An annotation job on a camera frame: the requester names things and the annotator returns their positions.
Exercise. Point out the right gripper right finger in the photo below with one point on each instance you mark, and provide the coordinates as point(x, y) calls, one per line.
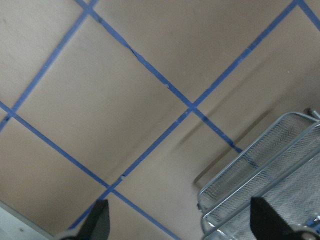
point(266, 224)

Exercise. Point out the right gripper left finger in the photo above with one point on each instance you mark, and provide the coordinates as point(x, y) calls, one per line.
point(95, 227)

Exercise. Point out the red emergency stop button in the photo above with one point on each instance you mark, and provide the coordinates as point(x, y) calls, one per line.
point(314, 223)

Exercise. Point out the metal wire mesh shelf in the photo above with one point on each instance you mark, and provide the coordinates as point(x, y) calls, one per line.
point(282, 166)

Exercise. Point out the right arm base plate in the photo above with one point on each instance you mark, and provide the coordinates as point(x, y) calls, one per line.
point(14, 226)

